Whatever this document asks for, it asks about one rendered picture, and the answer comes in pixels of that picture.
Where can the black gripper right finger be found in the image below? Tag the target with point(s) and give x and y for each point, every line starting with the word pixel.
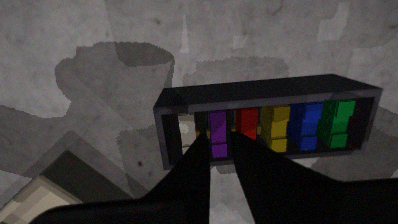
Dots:
pixel 281 191

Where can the red fuse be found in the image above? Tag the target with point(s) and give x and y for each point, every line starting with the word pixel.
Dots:
pixel 246 120

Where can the beige square tray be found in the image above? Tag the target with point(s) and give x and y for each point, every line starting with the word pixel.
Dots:
pixel 68 180

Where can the black fuse block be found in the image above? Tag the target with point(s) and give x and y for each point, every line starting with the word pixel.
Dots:
pixel 298 117

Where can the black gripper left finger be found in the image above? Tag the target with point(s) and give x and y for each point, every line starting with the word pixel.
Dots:
pixel 181 197

